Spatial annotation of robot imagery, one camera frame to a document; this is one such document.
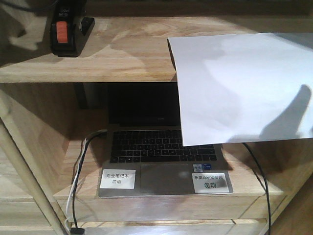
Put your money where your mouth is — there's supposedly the black laptop cable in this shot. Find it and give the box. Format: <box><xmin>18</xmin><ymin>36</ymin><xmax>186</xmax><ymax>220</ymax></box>
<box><xmin>71</xmin><ymin>129</ymin><xmax>108</xmax><ymax>235</ymax></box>
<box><xmin>241</xmin><ymin>142</ymin><xmax>272</xmax><ymax>235</ymax></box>

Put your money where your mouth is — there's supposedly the white sticker left palmrest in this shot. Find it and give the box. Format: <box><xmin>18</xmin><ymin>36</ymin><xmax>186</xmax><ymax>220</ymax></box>
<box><xmin>100</xmin><ymin>169</ymin><xmax>136</xmax><ymax>189</ymax></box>

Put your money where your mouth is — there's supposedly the white sticker palmrest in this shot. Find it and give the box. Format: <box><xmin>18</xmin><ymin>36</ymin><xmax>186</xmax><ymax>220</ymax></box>
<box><xmin>192</xmin><ymin>173</ymin><xmax>230</xmax><ymax>193</ymax></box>
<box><xmin>100</xmin><ymin>169</ymin><xmax>136</xmax><ymax>189</ymax></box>

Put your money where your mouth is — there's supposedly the white sticker right palmrest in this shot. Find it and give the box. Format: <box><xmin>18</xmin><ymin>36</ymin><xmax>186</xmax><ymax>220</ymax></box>
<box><xmin>192</xmin><ymin>173</ymin><xmax>230</xmax><ymax>193</ymax></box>

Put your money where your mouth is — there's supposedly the black orange stapler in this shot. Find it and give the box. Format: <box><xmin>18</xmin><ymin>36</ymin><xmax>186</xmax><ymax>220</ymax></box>
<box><xmin>50</xmin><ymin>0</ymin><xmax>95</xmax><ymax>57</ymax></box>

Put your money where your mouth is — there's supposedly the black laptop cable left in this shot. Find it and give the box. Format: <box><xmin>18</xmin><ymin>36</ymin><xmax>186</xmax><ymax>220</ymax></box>
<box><xmin>71</xmin><ymin>129</ymin><xmax>108</xmax><ymax>235</ymax></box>

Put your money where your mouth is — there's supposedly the white laptop cable left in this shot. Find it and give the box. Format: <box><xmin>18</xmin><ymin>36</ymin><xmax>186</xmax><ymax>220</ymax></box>
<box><xmin>64</xmin><ymin>129</ymin><xmax>108</xmax><ymax>233</ymax></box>

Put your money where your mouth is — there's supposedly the grey laptop computer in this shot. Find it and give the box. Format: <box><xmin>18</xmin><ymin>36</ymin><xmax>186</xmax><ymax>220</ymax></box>
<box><xmin>98</xmin><ymin>82</ymin><xmax>233</xmax><ymax>197</ymax></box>

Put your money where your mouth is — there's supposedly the white paper sheet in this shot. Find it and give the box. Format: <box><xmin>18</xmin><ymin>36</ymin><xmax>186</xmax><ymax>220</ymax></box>
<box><xmin>169</xmin><ymin>33</ymin><xmax>313</xmax><ymax>146</ymax></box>

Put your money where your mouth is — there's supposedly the wooden shelf unit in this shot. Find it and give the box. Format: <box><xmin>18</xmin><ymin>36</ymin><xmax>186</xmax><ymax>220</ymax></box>
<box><xmin>0</xmin><ymin>0</ymin><xmax>313</xmax><ymax>235</ymax></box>

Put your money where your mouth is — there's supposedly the black laptop cable right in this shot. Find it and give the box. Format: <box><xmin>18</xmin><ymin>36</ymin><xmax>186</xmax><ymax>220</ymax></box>
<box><xmin>241</xmin><ymin>142</ymin><xmax>272</xmax><ymax>235</ymax></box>

